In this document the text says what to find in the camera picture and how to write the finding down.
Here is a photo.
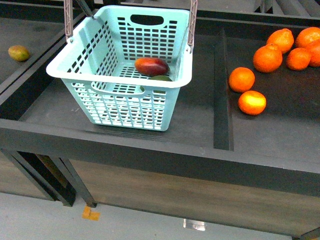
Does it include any green avocado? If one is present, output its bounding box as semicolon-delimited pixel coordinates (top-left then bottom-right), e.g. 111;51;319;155
149;75;173;82

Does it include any red orange mango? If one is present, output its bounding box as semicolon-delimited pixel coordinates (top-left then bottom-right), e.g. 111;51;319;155
134;57;170;77

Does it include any light blue plastic basket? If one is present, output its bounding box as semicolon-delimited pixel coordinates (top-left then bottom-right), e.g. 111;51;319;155
46;5;193;131

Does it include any green yellow mango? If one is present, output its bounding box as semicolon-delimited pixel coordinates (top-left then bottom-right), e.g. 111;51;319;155
8;45;30;62

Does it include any black tangerine tray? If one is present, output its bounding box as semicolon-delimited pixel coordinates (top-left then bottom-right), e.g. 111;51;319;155
0;18;320;197

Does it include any black display stand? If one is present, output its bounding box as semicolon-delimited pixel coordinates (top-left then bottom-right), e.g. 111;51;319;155
0;10;320;239

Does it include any orange tangerine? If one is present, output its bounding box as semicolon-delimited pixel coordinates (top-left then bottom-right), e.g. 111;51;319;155
286;47;312;71
295;27;320;48
253;43;283;73
228;67;256;93
238;90;267;116
266;28;295;54
305;39;320;67

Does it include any orange floor tape marker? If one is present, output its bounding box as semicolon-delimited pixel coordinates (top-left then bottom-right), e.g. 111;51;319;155
82;206;101;221

